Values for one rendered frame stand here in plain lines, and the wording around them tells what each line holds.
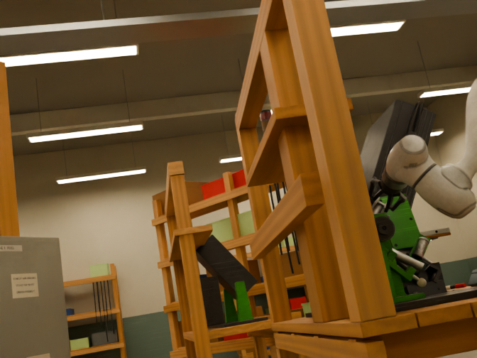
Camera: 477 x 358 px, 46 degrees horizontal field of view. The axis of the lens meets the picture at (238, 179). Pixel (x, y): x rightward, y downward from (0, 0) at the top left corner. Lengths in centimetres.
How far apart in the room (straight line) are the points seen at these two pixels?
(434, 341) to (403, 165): 53
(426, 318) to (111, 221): 996
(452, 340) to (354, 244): 35
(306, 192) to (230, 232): 404
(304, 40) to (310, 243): 62
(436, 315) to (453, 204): 42
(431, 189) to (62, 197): 1000
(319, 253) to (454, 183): 44
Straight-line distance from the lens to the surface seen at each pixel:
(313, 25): 157
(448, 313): 147
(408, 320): 143
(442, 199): 175
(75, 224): 1122
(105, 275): 1043
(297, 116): 177
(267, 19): 193
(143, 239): 1107
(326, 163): 143
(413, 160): 174
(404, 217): 215
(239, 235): 542
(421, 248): 208
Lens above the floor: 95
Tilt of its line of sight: 13 degrees up
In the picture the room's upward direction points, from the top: 10 degrees counter-clockwise
